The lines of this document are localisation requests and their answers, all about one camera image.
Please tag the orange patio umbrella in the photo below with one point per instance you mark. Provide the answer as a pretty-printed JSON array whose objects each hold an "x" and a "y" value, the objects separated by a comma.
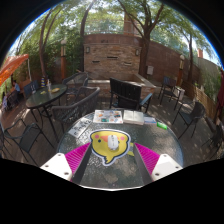
[{"x": 11, "y": 65}]

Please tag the person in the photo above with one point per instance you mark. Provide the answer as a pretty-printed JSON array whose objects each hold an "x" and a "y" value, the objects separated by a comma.
[{"x": 16, "y": 87}]

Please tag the wall lantern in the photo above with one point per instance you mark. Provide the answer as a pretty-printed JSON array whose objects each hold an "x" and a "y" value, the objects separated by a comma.
[
  {"x": 87, "y": 50},
  {"x": 137, "y": 52}
]

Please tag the small yellow code card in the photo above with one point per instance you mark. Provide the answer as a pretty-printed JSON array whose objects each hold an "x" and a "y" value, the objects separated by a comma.
[{"x": 131, "y": 153}]

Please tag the illustrated colourful booklet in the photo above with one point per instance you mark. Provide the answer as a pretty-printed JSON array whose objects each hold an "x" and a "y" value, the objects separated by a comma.
[{"x": 107, "y": 116}]

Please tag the yellow chick-shaped mouse pad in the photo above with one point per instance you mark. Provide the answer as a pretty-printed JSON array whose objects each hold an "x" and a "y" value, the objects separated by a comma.
[{"x": 100, "y": 146}]

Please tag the tree with thin trunk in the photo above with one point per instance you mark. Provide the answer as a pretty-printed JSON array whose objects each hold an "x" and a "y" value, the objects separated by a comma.
[{"x": 190, "y": 53}]

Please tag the grey wall utility box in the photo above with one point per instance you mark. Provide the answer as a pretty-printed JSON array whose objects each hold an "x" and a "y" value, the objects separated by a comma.
[{"x": 149, "y": 70}]

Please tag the green wet wipes pack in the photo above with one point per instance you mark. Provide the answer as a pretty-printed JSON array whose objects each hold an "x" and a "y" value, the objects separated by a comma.
[{"x": 162, "y": 125}]

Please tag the dark wicker armchair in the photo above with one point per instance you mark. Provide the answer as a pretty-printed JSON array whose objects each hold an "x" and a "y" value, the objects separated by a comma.
[
  {"x": 75, "y": 108},
  {"x": 75, "y": 80}
]

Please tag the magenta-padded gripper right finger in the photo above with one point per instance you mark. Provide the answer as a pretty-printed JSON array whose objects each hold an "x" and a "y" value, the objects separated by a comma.
[{"x": 166, "y": 165}]

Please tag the wooden lamp post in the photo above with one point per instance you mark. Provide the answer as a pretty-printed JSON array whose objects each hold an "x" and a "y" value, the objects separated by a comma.
[
  {"x": 63, "y": 60},
  {"x": 181, "y": 70}
]

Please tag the clear drink bottle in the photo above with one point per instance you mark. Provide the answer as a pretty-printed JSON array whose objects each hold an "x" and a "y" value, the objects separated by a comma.
[{"x": 49, "y": 86}]

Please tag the white flat box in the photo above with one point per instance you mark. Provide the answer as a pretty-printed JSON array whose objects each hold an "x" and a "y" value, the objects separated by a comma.
[
  {"x": 128, "y": 116},
  {"x": 139, "y": 118}
]

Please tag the white licence plate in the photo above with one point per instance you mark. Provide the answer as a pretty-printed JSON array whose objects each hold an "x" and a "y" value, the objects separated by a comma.
[{"x": 80, "y": 127}]

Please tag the tree with curved trunk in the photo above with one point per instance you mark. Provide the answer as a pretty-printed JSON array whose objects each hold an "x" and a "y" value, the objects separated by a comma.
[{"x": 82, "y": 33}]

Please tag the dark round patio table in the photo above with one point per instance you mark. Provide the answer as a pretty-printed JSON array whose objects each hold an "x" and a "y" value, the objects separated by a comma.
[{"x": 45, "y": 96}]

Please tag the tree with thick trunk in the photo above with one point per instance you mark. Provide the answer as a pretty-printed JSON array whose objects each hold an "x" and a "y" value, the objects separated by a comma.
[{"x": 145, "y": 50}]

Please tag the black metal mesh chair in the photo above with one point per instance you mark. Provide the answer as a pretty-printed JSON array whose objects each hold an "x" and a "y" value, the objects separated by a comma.
[
  {"x": 30, "y": 135},
  {"x": 196, "y": 111}
]

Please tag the black metal patio chair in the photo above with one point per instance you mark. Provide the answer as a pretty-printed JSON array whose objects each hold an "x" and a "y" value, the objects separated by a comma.
[{"x": 167, "y": 82}]

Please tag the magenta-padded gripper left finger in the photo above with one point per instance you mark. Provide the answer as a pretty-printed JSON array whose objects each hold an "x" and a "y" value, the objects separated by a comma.
[{"x": 56, "y": 165}]

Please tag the tree with forked trunk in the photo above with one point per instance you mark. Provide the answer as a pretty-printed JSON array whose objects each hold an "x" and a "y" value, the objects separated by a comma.
[{"x": 42, "y": 50}]

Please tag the black wooden slatted chair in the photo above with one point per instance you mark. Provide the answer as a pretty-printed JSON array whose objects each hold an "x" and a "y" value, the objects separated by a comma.
[{"x": 125, "y": 90}]

